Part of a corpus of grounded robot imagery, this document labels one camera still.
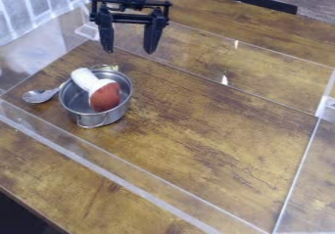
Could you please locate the silver metal pot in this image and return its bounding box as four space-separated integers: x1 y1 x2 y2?
59 70 134 128

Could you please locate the red plush mushroom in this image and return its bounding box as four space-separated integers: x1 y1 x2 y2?
71 68 120 112

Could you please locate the clear acrylic triangular stand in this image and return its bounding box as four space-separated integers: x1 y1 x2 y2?
75 5 100 41

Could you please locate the black bar in background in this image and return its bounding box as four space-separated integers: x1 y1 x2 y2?
234 0 299 15

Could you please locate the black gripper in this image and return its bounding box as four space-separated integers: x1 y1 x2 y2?
90 0 171 54

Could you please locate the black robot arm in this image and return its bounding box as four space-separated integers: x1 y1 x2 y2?
90 0 171 54

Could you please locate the spoon with yellow-green handle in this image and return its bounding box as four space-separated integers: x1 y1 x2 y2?
21 65 119 104

